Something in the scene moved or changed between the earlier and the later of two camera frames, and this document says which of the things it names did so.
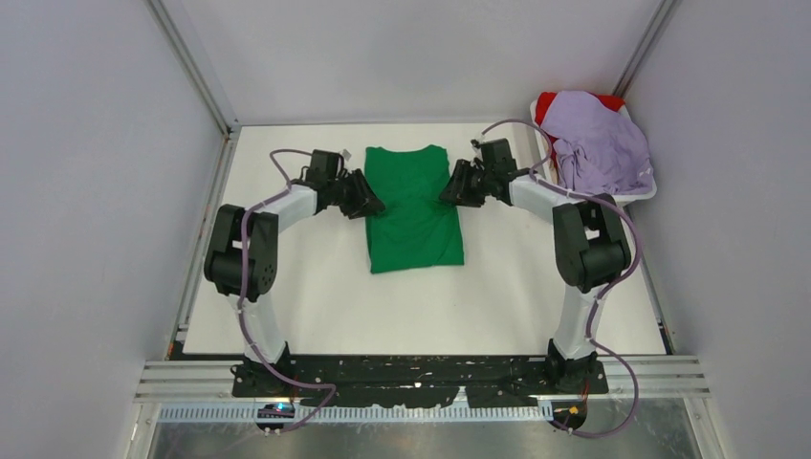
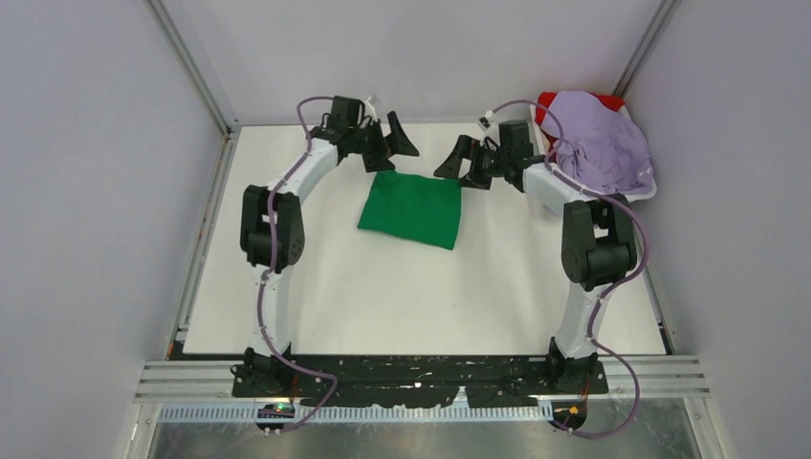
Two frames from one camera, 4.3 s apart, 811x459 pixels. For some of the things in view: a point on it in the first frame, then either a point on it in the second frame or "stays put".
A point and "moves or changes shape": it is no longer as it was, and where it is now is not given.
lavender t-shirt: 600,150 stays put
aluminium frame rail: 230,132 stays put
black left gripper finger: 356,210 -> 377,161
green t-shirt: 418,226 moves or changes shape
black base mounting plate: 427,381 stays put
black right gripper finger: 457,183 -> 451,164
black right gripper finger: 469,199 -> 478,181
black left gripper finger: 368,194 -> 398,142
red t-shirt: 611,102 stays put
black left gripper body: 345,190 -> 367,140
